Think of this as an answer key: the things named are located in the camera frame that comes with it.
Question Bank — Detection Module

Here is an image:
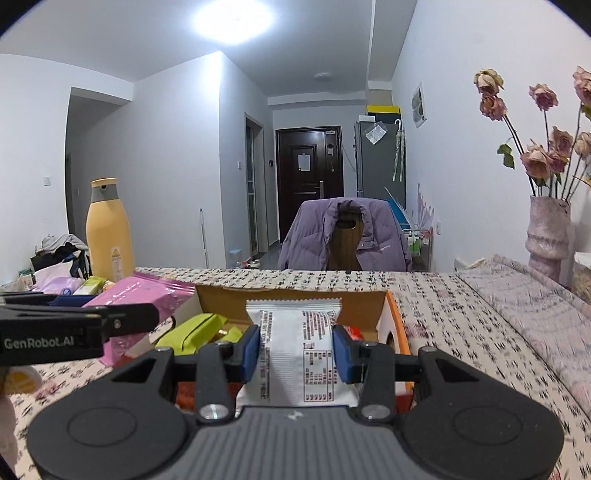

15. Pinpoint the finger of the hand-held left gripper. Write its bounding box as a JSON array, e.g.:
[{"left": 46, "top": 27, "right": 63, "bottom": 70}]
[
  {"left": 0, "top": 292, "right": 100, "bottom": 309},
  {"left": 99, "top": 302, "right": 160, "bottom": 342}
]

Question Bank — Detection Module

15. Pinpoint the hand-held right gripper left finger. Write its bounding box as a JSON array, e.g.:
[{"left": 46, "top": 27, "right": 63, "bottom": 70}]
[{"left": 112, "top": 325, "right": 260, "bottom": 423}]

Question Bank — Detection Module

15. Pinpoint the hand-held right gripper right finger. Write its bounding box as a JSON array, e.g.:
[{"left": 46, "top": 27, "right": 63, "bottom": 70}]
[{"left": 331, "top": 325, "right": 481, "bottom": 423}]

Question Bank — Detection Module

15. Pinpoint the pink snack packet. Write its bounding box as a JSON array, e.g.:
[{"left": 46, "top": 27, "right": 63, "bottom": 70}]
[{"left": 84, "top": 271, "right": 197, "bottom": 366}]

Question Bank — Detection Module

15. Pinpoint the plain green snack packet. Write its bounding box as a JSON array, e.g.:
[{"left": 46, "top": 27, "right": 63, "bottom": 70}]
[{"left": 154, "top": 313, "right": 230, "bottom": 350}]

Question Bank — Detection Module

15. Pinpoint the orange red cardboard box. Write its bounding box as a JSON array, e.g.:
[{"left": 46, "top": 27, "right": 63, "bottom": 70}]
[{"left": 174, "top": 283, "right": 413, "bottom": 414}]

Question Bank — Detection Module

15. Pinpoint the person's left forearm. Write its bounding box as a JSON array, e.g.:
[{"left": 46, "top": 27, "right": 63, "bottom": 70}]
[{"left": 0, "top": 367, "right": 42, "bottom": 462}]

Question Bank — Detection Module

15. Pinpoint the purple tissue pack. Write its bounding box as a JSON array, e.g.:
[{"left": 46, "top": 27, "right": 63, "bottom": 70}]
[{"left": 34, "top": 263, "right": 86, "bottom": 296}]

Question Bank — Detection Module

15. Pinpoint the small green snack packet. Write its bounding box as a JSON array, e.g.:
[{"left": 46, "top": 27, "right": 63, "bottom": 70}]
[{"left": 71, "top": 275, "right": 108, "bottom": 296}]

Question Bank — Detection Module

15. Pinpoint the pile of clothes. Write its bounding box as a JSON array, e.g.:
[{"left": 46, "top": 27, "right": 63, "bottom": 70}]
[{"left": 30, "top": 233, "right": 90, "bottom": 280}]

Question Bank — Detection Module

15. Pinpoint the yellow thermos bottle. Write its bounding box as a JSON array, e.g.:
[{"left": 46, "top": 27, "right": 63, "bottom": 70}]
[{"left": 85, "top": 178, "right": 136, "bottom": 283}]

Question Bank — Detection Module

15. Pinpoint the white mop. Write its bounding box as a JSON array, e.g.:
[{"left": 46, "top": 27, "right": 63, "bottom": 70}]
[{"left": 199, "top": 208, "right": 209, "bottom": 268}]

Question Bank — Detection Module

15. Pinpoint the wooden chair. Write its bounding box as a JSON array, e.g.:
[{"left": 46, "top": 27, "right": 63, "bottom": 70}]
[{"left": 325, "top": 203, "right": 365, "bottom": 271}]

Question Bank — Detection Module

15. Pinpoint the purple jacket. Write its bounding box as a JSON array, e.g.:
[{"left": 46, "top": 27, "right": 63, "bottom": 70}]
[{"left": 278, "top": 197, "right": 413, "bottom": 271}]

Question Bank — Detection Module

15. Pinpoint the white storage rack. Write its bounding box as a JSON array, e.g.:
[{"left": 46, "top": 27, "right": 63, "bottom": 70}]
[{"left": 384, "top": 182, "right": 437, "bottom": 271}]

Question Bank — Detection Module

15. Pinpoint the grey interior door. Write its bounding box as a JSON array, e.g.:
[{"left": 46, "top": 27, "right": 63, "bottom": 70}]
[{"left": 245, "top": 112, "right": 269, "bottom": 257}]

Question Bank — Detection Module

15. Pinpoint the dark brown door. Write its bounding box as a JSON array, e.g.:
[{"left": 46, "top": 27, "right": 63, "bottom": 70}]
[{"left": 276, "top": 127, "right": 345, "bottom": 245}]

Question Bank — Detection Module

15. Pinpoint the grey fridge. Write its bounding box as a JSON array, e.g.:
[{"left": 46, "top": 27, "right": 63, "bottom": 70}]
[{"left": 355, "top": 119, "right": 407, "bottom": 200}]

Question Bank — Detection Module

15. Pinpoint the grey runner cloth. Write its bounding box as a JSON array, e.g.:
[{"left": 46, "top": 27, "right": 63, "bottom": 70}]
[{"left": 457, "top": 254, "right": 591, "bottom": 416}]

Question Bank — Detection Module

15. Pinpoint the white umbrella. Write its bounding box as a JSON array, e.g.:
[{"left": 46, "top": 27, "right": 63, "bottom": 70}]
[{"left": 392, "top": 119, "right": 406, "bottom": 182}]

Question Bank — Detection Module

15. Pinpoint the pink ribbed vase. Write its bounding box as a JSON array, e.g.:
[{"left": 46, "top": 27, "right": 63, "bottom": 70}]
[{"left": 526, "top": 196, "right": 572, "bottom": 284}]

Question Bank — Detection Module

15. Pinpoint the yellow box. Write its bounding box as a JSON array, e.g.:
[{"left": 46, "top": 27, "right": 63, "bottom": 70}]
[{"left": 366, "top": 104, "right": 402, "bottom": 121}]

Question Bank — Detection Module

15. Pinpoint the dried rose bouquet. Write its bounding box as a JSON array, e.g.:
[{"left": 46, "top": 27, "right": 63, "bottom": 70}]
[{"left": 473, "top": 65, "right": 591, "bottom": 201}]

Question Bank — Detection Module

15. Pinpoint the bright ceiling lamp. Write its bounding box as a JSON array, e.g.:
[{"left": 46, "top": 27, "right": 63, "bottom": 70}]
[{"left": 193, "top": 0, "right": 274, "bottom": 45}]

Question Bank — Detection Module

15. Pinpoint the wall poster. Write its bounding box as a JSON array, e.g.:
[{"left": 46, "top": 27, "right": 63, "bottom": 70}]
[{"left": 412, "top": 82, "right": 428, "bottom": 128}]

